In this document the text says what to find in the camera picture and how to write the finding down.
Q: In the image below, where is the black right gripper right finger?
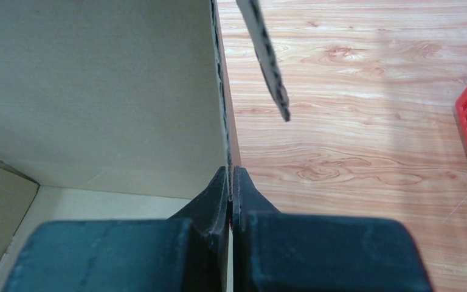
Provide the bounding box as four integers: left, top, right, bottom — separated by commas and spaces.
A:
232, 167, 433, 291

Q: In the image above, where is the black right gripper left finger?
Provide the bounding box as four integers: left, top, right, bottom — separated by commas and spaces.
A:
3, 167, 229, 291

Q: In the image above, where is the large cardboard sheet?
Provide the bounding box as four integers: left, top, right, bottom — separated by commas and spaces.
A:
0, 0, 291, 292

